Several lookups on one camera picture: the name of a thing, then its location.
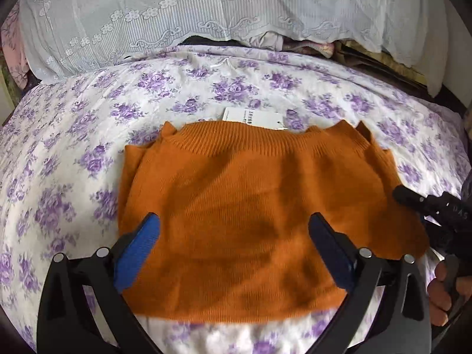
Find purple floral bed sheet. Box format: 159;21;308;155
1;46;471;349

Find person's right hand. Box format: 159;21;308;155
427;260;472;327

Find white lace cover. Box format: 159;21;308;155
18;0;448;95

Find white paper clothing tag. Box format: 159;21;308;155
222;107;285;130

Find folded clothes under lace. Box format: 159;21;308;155
182;31;426;90

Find pink floral fabric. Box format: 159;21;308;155
1;2;30;90

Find orange knit sweater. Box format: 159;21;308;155
118;121;429;323

